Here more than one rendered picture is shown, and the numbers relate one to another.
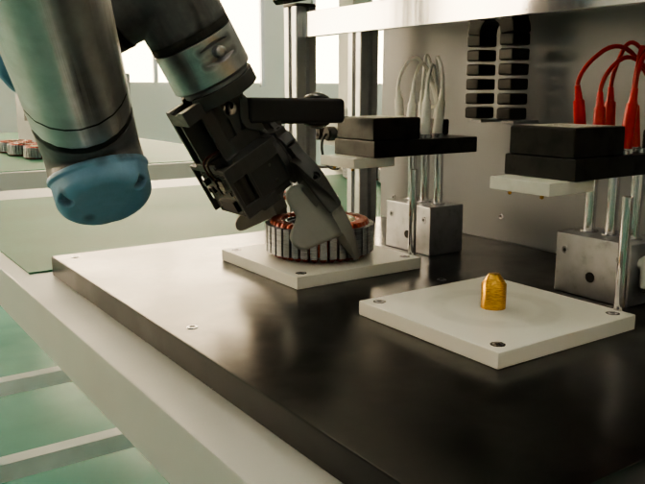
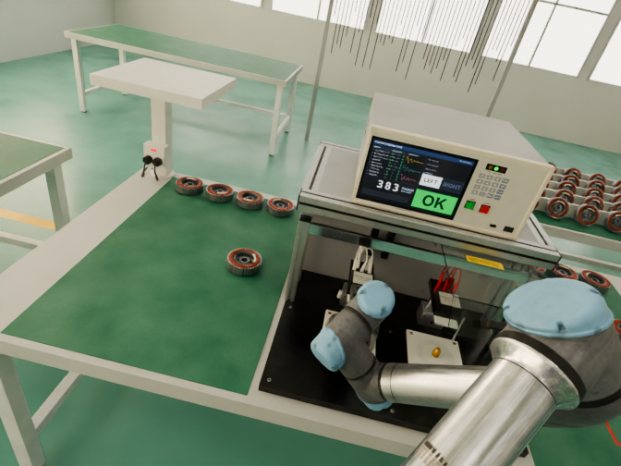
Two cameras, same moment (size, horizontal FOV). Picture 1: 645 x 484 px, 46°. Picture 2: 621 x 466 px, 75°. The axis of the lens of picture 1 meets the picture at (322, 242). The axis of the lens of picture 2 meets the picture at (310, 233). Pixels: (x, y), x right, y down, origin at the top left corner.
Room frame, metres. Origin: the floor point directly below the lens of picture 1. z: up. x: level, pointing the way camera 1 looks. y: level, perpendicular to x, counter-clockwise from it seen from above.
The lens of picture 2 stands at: (0.41, 0.75, 1.59)
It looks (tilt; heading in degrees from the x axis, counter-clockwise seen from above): 32 degrees down; 307
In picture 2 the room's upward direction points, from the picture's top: 12 degrees clockwise
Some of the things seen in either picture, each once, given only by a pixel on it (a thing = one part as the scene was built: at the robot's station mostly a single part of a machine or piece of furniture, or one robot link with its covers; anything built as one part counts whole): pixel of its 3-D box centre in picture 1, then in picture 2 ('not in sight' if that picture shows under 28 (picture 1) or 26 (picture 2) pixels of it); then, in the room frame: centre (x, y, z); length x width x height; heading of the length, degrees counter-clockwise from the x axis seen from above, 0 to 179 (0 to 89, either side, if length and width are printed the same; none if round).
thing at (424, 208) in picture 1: (423, 224); (353, 296); (0.85, -0.12, 0.80); 0.07 x 0.05 x 0.06; 34
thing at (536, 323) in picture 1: (492, 314); (434, 356); (0.57, -0.13, 0.78); 0.15 x 0.15 x 0.01; 34
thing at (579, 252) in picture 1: (608, 263); (432, 314); (0.65, -0.25, 0.80); 0.07 x 0.05 x 0.06; 34
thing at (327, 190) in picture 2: not in sight; (419, 195); (0.85, -0.33, 1.09); 0.68 x 0.44 x 0.05; 34
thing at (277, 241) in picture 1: (319, 234); not in sight; (0.77, 0.00, 0.80); 0.11 x 0.11 x 0.04
